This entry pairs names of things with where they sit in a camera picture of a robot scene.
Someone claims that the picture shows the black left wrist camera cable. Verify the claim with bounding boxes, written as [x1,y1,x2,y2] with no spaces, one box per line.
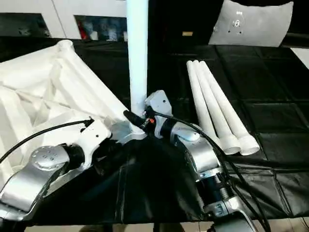
[0,117,95,163]

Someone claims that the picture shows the white panel with round mount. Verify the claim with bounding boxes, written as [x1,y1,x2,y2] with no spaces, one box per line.
[208,0,295,48]

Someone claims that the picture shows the white plastic table top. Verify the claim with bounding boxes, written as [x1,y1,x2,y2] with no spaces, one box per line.
[0,40,148,184]

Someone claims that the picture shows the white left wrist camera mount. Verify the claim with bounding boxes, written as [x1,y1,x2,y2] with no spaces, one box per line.
[77,119,113,170]

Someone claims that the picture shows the dark right robot foot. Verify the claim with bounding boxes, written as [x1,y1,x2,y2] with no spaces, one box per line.
[155,222,184,232]

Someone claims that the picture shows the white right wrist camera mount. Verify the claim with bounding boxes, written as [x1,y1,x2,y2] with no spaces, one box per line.
[144,89,172,140]

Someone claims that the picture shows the dark robot foot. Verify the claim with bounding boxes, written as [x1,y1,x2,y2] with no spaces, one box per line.
[79,224,109,232]
[155,222,184,232]

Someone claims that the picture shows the white flat board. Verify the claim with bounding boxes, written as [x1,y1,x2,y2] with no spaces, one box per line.
[291,47,309,71]

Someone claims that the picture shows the black table mat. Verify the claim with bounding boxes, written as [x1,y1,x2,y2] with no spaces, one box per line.
[0,36,309,227]

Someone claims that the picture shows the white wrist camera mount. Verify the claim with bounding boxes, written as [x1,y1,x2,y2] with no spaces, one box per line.
[77,119,113,170]
[144,89,172,140]

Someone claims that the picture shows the glossy black box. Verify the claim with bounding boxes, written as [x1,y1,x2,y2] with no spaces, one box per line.
[147,0,225,46]

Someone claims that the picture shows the white cabinet with glass doors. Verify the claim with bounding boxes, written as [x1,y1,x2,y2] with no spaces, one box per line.
[0,0,128,42]

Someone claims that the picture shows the dark left robot foot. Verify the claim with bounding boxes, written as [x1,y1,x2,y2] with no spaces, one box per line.
[79,224,109,232]

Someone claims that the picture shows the white plastic table leg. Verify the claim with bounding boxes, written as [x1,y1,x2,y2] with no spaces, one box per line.
[199,60,260,156]
[185,60,227,145]
[125,0,149,135]
[192,60,242,155]

